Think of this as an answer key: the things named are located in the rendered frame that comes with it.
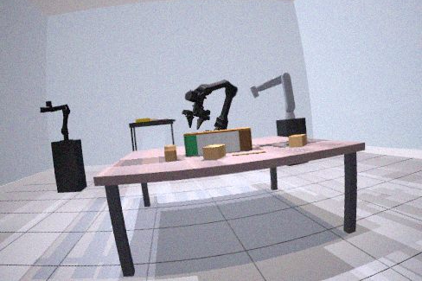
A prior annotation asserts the small tan cube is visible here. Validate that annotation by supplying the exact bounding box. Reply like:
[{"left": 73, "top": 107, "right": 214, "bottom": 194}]
[{"left": 164, "top": 150, "right": 177, "bottom": 162}]

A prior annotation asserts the tan cardboard box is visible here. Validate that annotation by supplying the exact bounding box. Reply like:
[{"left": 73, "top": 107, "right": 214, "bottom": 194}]
[{"left": 164, "top": 145, "right": 177, "bottom": 153}]

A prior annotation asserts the tan rectangular block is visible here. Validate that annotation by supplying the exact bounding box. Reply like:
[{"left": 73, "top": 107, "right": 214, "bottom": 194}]
[{"left": 202, "top": 144, "right": 226, "bottom": 160}]

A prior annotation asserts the tan rectangular box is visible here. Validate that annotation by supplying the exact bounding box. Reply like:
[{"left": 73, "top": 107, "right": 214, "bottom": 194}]
[{"left": 288, "top": 134, "right": 307, "bottom": 148}]

